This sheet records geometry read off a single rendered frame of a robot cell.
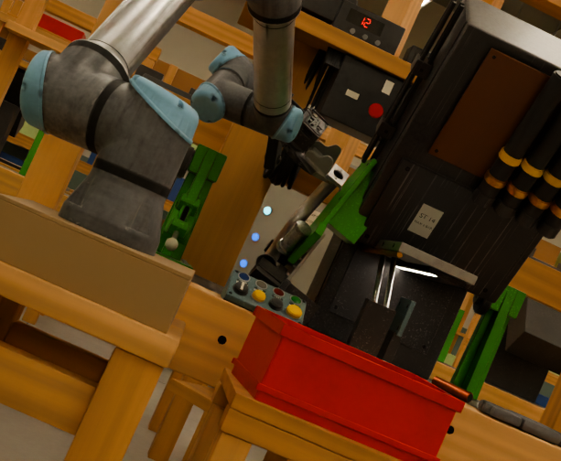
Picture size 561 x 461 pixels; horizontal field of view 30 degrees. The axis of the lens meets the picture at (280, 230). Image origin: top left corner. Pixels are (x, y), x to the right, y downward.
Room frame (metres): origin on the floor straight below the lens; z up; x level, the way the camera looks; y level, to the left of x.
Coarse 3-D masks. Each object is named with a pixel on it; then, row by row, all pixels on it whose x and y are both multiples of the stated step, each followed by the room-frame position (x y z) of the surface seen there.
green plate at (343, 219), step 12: (360, 168) 2.17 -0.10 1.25; (348, 180) 2.20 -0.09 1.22; (360, 180) 2.11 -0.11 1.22; (348, 192) 2.11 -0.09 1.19; (360, 192) 2.12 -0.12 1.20; (336, 204) 2.11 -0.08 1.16; (348, 204) 2.12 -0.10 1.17; (360, 204) 2.12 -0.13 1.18; (324, 216) 2.13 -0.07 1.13; (336, 216) 2.12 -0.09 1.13; (348, 216) 2.12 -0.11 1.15; (360, 216) 2.12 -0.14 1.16; (312, 228) 2.16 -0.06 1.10; (336, 228) 2.12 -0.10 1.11; (348, 228) 2.12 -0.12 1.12; (360, 228) 2.12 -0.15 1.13; (348, 240) 2.13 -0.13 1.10
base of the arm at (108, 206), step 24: (96, 168) 1.50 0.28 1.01; (120, 168) 1.47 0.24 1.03; (72, 192) 1.51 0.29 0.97; (96, 192) 1.47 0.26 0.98; (120, 192) 1.47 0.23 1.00; (144, 192) 1.48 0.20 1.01; (168, 192) 1.53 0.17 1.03; (72, 216) 1.47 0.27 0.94; (96, 216) 1.46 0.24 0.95; (120, 216) 1.46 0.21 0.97; (144, 216) 1.49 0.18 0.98; (120, 240) 1.46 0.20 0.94; (144, 240) 1.48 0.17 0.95
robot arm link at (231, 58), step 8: (224, 48) 2.17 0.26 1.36; (232, 48) 2.17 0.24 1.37; (224, 56) 2.16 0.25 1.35; (232, 56) 2.16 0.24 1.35; (240, 56) 2.17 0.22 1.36; (216, 64) 2.16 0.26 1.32; (224, 64) 2.16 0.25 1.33; (232, 64) 2.15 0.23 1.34; (240, 64) 2.16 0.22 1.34; (248, 64) 2.17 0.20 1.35; (240, 72) 2.14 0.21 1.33; (248, 72) 2.16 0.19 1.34; (248, 80) 2.16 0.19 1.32; (248, 88) 2.17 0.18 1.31
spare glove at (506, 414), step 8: (480, 400) 1.98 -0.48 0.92; (480, 408) 1.97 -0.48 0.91; (488, 408) 1.95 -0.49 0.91; (496, 408) 1.93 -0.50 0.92; (496, 416) 1.93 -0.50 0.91; (504, 416) 1.93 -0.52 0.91; (512, 416) 1.94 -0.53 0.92; (520, 416) 1.97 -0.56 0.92; (512, 424) 1.94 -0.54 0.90; (520, 424) 1.95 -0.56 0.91; (528, 424) 1.95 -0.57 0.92; (536, 424) 1.96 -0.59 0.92; (528, 432) 1.95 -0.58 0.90; (536, 432) 1.95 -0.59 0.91; (544, 432) 1.96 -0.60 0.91; (552, 432) 1.96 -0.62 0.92; (544, 440) 1.97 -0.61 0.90; (552, 440) 1.97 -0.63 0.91; (560, 440) 1.97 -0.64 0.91
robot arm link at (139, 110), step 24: (120, 96) 1.49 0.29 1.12; (144, 96) 1.48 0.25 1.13; (168, 96) 1.48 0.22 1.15; (96, 120) 1.49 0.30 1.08; (120, 120) 1.48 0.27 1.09; (144, 120) 1.47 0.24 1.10; (168, 120) 1.48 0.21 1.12; (192, 120) 1.51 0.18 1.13; (96, 144) 1.51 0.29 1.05; (120, 144) 1.48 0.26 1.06; (144, 144) 1.47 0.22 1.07; (168, 144) 1.49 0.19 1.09; (144, 168) 1.48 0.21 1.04; (168, 168) 1.50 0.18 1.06
